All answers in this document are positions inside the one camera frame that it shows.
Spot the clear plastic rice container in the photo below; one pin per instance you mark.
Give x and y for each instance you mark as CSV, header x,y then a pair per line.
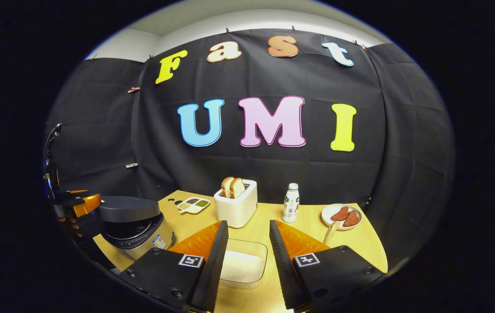
x,y
247,245

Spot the white milk bottle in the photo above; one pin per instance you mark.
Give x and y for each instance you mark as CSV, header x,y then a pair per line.
x,y
291,204

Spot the wooden spoon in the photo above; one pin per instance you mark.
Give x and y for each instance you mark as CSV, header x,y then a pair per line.
x,y
331,232

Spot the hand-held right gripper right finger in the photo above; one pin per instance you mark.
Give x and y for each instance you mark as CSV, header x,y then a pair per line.
x,y
284,265

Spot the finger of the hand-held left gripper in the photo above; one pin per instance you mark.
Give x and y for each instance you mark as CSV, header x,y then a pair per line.
x,y
88,204
77,192

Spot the dark grey rice cooker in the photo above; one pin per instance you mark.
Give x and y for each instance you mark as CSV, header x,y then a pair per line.
x,y
130,208

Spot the white round plate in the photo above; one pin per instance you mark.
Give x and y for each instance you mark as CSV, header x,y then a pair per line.
x,y
326,215

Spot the red meat slice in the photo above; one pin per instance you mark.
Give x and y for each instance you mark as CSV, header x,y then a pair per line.
x,y
352,218
339,214

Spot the white divided grain dish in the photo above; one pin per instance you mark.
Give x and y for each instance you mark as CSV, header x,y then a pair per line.
x,y
193,205

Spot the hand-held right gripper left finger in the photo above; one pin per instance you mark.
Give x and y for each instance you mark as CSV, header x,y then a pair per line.
x,y
215,265

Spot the white toaster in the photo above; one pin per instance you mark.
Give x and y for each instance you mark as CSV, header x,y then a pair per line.
x,y
236,213

